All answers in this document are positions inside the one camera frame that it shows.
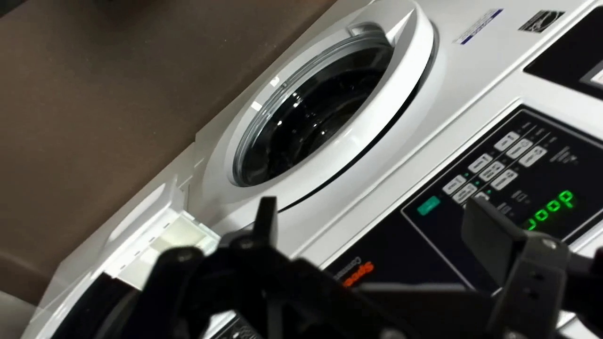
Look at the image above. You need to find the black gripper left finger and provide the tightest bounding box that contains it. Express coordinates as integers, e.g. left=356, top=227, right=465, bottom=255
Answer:
left=92, top=193, right=378, bottom=339

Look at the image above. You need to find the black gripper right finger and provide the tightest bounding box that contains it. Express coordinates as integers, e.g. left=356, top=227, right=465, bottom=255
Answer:
left=459, top=197, right=603, bottom=339

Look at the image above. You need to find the white detergent tray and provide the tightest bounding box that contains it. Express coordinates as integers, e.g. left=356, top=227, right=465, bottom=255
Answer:
left=35, top=167, right=222, bottom=316

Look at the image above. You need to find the white washing machine number eight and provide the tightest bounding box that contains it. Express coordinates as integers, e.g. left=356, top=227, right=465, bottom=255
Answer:
left=24, top=0, right=603, bottom=339

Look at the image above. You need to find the black display control panel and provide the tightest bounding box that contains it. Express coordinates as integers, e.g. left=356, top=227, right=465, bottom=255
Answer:
left=401, top=105, right=603, bottom=248

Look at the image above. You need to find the black payment button panel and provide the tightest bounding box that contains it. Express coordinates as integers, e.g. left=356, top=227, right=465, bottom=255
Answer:
left=322, top=212, right=505, bottom=297

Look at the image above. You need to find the round white washer door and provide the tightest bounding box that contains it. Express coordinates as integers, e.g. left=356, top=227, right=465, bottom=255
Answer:
left=201, top=0, right=439, bottom=214

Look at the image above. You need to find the blue text sticker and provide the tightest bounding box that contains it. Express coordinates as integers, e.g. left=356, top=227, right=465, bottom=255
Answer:
left=456, top=5, right=505, bottom=46

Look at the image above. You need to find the small black logo sticker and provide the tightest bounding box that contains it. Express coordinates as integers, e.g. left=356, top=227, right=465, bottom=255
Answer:
left=516, top=7, right=567, bottom=33

